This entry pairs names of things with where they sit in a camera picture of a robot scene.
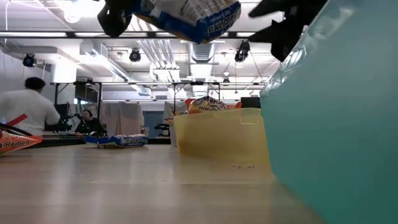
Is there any round ceiling lamp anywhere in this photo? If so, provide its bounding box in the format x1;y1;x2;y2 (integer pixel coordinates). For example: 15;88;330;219
63;2;82;24

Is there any red background object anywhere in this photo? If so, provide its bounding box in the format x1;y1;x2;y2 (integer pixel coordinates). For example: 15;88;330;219
6;113;29;127

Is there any blue Maruchan ramen packet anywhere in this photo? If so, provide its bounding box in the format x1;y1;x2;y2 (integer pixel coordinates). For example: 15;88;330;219
132;0;243;44
84;133;149;149

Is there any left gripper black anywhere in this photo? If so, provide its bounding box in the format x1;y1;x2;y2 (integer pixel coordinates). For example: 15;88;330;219
98;0;133;39

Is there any green plastic container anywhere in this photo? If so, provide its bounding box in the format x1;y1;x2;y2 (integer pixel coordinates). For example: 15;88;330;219
259;0;398;224

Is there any yellow plastic container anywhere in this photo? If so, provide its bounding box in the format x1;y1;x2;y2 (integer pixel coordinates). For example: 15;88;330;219
173;107;271;166

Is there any person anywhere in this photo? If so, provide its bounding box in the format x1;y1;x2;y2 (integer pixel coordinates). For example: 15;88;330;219
0;77;60;137
74;108;107;137

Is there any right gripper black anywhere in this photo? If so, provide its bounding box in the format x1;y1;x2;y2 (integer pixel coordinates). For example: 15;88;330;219
248;0;329;62

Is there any white ceiling duct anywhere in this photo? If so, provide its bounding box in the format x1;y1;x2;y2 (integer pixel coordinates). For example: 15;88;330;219
79;40;150;96

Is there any white cloth cover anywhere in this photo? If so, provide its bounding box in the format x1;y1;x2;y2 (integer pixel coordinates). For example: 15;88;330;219
101;101;144;136
163;102;187;125

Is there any orange Maruchan ramen packet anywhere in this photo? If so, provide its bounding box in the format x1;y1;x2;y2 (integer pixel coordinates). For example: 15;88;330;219
0;129;44;154
185;95;243;115

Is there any black metal table frame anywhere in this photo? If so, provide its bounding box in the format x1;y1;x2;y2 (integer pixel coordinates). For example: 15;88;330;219
30;136;172;147

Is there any black background station frame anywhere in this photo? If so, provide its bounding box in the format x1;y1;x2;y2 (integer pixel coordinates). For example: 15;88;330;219
49;80;267;113

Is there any white hanging box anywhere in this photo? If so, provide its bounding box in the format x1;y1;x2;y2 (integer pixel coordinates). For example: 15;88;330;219
50;62;78;83

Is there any silver ventilation duct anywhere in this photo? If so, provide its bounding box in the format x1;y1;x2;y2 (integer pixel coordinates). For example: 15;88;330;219
191;42;215;63

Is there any black computer monitor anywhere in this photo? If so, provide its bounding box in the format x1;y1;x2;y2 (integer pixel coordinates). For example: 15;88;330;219
241;96;261;109

